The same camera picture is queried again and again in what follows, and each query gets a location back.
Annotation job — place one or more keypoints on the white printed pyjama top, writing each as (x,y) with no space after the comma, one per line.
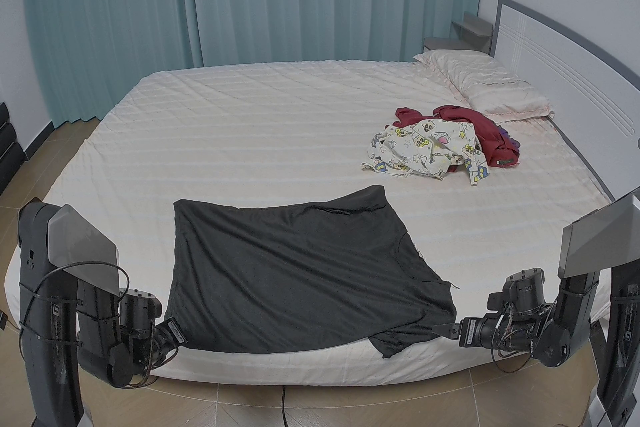
(430,145)

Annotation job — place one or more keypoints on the purple garment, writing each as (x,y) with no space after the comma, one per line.
(511,144)

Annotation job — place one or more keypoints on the black T-shirt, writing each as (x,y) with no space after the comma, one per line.
(300,275)

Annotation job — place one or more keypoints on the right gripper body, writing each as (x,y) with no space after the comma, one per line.
(477,332)

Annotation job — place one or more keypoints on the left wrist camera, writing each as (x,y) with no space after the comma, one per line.
(155,307)

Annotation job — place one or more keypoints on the cream pillow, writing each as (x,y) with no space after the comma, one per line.
(495,87)

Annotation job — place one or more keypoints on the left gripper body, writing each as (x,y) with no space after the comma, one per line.
(170,335)

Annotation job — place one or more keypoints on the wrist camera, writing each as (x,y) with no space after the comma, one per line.
(155,307)
(496,302)

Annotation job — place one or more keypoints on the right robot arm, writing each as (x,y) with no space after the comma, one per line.
(595,245)

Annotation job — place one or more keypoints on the bed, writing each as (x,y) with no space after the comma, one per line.
(250,124)

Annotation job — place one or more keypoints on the dark red garment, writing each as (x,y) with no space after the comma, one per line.
(492,135)

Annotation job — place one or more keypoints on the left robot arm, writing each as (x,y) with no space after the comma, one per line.
(50,255)

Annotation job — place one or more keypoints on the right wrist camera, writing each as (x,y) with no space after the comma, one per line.
(496,302)

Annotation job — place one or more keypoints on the grey bedside table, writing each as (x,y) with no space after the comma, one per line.
(472,27)

